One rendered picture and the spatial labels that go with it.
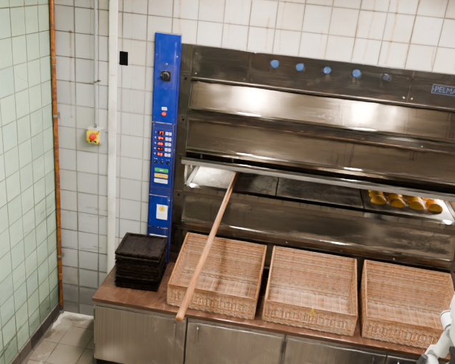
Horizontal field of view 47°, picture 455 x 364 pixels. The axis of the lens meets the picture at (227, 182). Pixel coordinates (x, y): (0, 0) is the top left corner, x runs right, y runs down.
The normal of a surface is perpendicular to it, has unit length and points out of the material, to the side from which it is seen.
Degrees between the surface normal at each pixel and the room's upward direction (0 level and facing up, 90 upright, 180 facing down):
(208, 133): 70
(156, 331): 90
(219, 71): 90
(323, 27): 90
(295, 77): 90
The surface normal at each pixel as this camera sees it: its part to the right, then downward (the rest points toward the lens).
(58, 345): 0.09, -0.92
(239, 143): -0.11, 0.03
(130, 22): -0.15, 0.36
